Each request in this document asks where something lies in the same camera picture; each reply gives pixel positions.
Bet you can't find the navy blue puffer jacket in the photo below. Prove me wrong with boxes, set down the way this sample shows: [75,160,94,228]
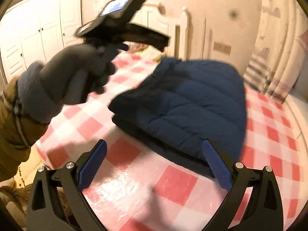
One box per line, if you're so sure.
[109,57,247,176]

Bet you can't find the brown sleeved left forearm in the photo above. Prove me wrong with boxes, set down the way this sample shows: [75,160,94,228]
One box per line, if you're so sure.
[1,77,48,182]

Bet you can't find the grey gloved left hand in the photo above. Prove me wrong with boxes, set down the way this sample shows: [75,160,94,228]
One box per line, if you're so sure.
[17,44,118,124]

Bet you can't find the cream floral pillow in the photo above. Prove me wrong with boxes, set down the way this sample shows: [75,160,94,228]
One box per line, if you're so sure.
[129,45,166,62]

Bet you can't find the cream wooden headboard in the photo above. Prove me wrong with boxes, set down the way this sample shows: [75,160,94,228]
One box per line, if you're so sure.
[131,2,189,60]

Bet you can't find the white wardrobe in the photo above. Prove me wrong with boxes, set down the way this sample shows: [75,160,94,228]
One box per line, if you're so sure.
[1,0,82,81]

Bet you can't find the white desk lamp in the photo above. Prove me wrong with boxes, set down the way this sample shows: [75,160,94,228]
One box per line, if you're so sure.
[200,18,207,59]

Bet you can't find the red white checkered bed cover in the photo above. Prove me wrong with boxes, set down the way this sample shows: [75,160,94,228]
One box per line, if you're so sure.
[36,53,307,230]

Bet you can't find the cream striped printed curtain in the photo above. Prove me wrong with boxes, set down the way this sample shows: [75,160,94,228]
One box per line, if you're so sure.
[243,0,307,102]

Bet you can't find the gold wall switch plate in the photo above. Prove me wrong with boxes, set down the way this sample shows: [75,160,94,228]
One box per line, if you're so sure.
[213,41,232,55]

